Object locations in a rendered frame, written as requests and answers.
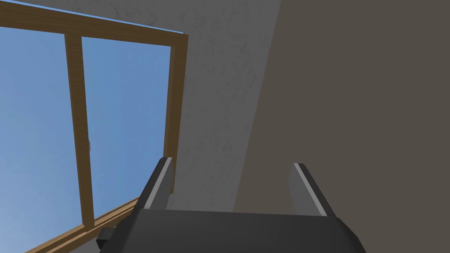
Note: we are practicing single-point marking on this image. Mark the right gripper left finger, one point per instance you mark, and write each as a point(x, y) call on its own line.
point(159, 186)

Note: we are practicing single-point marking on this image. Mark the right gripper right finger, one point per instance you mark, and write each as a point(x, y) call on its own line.
point(308, 195)

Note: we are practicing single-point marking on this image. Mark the wooden framed window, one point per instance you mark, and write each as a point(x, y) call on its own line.
point(79, 116)

